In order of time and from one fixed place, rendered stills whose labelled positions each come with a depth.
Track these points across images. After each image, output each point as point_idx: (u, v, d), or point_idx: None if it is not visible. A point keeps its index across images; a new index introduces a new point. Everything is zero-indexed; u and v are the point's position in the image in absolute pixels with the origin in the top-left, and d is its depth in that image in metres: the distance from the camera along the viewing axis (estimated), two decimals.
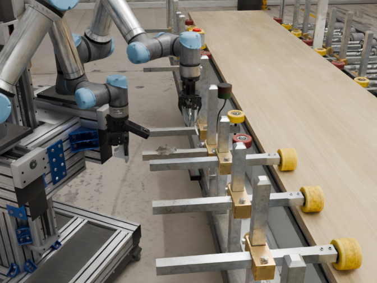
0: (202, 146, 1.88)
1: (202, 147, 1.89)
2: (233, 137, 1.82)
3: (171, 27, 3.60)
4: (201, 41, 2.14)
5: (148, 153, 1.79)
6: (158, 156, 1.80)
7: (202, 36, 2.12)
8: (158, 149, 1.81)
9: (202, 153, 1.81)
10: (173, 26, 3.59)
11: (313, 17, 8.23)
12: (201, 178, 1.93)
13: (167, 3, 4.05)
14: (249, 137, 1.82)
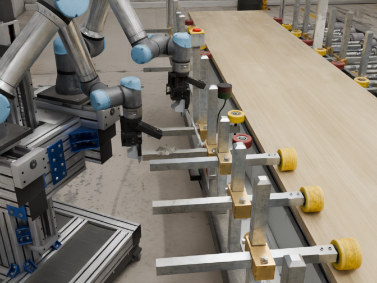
0: (202, 142, 1.88)
1: (202, 145, 1.88)
2: (233, 137, 1.82)
3: (171, 27, 3.60)
4: (201, 41, 2.14)
5: (148, 153, 1.79)
6: (158, 156, 1.80)
7: (202, 36, 2.12)
8: (158, 149, 1.81)
9: (202, 153, 1.81)
10: (173, 26, 3.59)
11: (313, 17, 8.23)
12: (201, 178, 1.93)
13: (167, 3, 4.05)
14: (249, 137, 1.82)
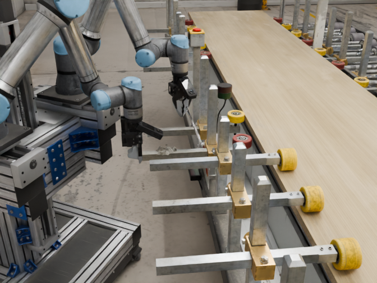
0: (202, 142, 1.88)
1: (202, 145, 1.88)
2: (233, 137, 1.82)
3: (171, 27, 3.60)
4: (201, 41, 2.14)
5: (148, 153, 1.79)
6: (158, 156, 1.80)
7: (202, 36, 2.12)
8: (158, 149, 1.81)
9: (202, 153, 1.81)
10: (173, 26, 3.59)
11: (313, 17, 8.23)
12: (201, 178, 1.93)
13: (167, 3, 4.05)
14: (249, 137, 1.82)
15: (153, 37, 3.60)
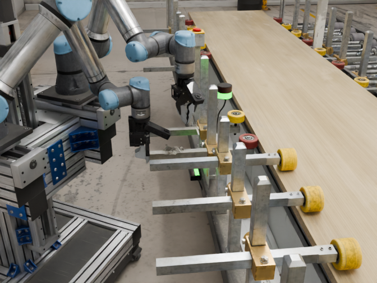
0: (202, 146, 1.88)
1: (202, 147, 1.89)
2: (239, 137, 1.82)
3: (171, 27, 3.60)
4: (201, 41, 2.14)
5: (156, 153, 1.80)
6: (165, 155, 1.80)
7: (202, 36, 2.12)
8: (165, 148, 1.81)
9: None
10: (173, 26, 3.59)
11: (313, 17, 8.23)
12: (201, 178, 1.93)
13: (167, 3, 4.05)
14: (255, 136, 1.82)
15: None
